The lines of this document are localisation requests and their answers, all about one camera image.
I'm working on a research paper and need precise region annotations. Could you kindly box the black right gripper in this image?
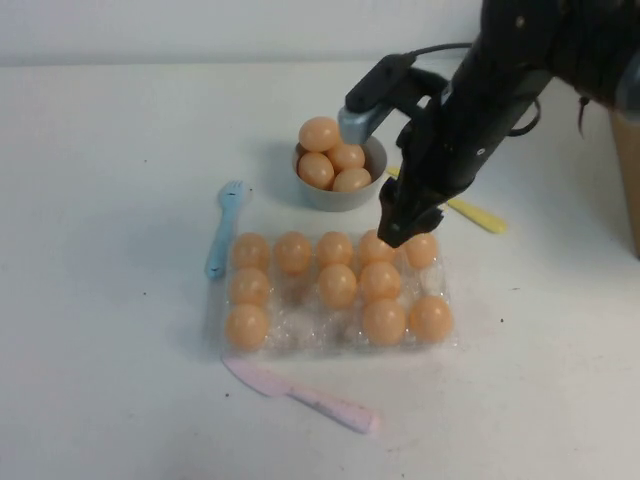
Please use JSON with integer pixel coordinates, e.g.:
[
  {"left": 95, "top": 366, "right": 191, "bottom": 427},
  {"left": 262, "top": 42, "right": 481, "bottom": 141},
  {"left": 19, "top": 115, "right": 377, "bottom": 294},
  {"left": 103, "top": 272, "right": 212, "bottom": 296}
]
[{"left": 377, "top": 82, "right": 509, "bottom": 249}]

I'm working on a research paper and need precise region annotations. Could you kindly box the orange plastic egg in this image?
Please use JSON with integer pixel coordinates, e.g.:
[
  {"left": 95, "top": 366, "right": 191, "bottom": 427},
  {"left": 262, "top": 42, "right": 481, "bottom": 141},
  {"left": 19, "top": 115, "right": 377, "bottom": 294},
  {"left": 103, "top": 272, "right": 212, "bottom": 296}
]
[
  {"left": 357, "top": 229, "right": 400, "bottom": 269},
  {"left": 298, "top": 116, "right": 344, "bottom": 153},
  {"left": 358, "top": 261, "right": 402, "bottom": 304},
  {"left": 331, "top": 167, "right": 373, "bottom": 194},
  {"left": 361, "top": 298, "right": 407, "bottom": 347},
  {"left": 315, "top": 231, "right": 355, "bottom": 269},
  {"left": 402, "top": 230, "right": 440, "bottom": 270},
  {"left": 409, "top": 294, "right": 455, "bottom": 344},
  {"left": 273, "top": 231, "right": 313, "bottom": 275},
  {"left": 232, "top": 232, "right": 272, "bottom": 272},
  {"left": 327, "top": 142, "right": 366, "bottom": 174},
  {"left": 297, "top": 152, "right": 335, "bottom": 191},
  {"left": 229, "top": 267, "right": 272, "bottom": 307},
  {"left": 317, "top": 263, "right": 359, "bottom": 310},
  {"left": 225, "top": 303, "right": 271, "bottom": 351}
]

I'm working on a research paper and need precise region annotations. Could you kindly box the clear plastic egg tray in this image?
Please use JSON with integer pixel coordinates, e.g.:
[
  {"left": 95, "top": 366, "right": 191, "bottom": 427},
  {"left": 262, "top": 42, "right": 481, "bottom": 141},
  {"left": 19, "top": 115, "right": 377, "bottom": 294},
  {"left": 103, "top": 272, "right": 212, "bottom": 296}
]
[{"left": 207, "top": 227, "right": 464, "bottom": 359}]

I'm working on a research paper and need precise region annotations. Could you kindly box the brown cardboard box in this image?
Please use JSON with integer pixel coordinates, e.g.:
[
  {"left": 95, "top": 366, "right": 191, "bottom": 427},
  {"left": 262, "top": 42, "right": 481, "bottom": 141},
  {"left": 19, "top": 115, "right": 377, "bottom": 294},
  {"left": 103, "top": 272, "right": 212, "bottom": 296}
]
[{"left": 607, "top": 107, "right": 640, "bottom": 261}]

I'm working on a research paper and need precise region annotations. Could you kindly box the yellow plastic knife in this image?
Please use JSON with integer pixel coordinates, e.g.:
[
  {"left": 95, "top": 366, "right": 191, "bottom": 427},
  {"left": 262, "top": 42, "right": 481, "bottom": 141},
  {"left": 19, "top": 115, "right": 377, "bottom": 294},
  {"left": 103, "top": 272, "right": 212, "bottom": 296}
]
[{"left": 385, "top": 166, "right": 508, "bottom": 235}]

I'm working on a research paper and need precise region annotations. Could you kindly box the grey round bowl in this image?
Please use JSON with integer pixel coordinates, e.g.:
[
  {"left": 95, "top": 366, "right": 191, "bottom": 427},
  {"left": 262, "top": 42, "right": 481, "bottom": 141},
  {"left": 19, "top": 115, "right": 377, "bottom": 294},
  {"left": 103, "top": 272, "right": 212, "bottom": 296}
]
[{"left": 292, "top": 130, "right": 389, "bottom": 213}]

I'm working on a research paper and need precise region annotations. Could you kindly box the light blue plastic fork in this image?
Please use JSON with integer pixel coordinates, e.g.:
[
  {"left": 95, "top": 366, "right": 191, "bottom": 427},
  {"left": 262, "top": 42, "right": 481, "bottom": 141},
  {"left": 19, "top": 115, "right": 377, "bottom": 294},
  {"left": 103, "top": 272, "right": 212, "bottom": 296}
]
[{"left": 203, "top": 180, "right": 246, "bottom": 279}]

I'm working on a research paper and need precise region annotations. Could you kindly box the pink plastic knife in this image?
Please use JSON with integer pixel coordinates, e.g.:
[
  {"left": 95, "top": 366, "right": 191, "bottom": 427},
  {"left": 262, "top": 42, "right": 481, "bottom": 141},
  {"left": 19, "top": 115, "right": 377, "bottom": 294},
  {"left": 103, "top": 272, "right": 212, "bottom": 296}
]
[{"left": 222, "top": 357, "right": 382, "bottom": 435}]

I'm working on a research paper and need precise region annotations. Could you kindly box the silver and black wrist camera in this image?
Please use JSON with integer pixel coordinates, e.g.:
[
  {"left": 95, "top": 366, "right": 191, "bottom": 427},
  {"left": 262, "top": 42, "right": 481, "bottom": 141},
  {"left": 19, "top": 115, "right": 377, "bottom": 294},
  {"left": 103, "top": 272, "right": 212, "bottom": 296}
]
[{"left": 337, "top": 53, "right": 446, "bottom": 147}]

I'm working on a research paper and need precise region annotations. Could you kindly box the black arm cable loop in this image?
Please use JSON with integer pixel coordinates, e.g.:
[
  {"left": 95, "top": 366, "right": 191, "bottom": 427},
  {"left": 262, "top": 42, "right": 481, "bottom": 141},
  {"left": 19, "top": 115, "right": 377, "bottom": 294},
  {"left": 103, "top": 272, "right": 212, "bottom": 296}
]
[{"left": 507, "top": 97, "right": 544, "bottom": 139}]

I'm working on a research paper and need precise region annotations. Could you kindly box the black camera cable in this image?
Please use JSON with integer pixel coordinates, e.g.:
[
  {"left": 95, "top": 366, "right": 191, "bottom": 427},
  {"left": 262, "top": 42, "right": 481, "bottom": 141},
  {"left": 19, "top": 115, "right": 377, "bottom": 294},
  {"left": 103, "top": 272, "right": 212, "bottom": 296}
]
[{"left": 407, "top": 42, "right": 474, "bottom": 59}]

